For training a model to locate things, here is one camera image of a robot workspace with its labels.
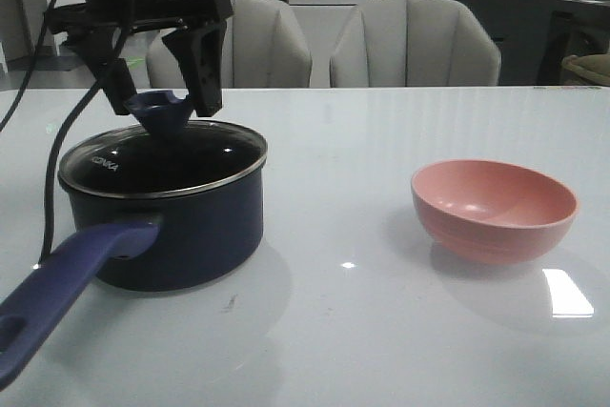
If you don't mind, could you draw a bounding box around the dark armchair at right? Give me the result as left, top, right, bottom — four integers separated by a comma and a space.
537, 0, 609, 85

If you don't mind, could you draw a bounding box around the pink bowl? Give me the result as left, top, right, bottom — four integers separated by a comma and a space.
411, 159, 579, 265

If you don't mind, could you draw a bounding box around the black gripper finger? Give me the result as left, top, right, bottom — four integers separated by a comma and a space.
81, 42, 136, 115
162, 21, 227, 117

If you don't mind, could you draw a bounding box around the grey upholstered chair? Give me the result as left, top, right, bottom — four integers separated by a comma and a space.
145, 0, 314, 90
329, 0, 501, 88

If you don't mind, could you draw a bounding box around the left grey upholstered chair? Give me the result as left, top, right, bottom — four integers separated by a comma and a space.
145, 0, 314, 90

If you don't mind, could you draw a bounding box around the right grey upholstered chair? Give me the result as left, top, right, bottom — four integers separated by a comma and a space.
329, 0, 501, 88

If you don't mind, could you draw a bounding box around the olive cushion at right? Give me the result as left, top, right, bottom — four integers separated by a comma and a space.
561, 53, 609, 87

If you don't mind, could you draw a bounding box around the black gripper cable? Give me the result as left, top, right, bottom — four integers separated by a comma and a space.
0, 0, 139, 265

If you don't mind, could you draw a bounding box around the dark blue saucepan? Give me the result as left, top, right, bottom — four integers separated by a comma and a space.
0, 120, 269, 389

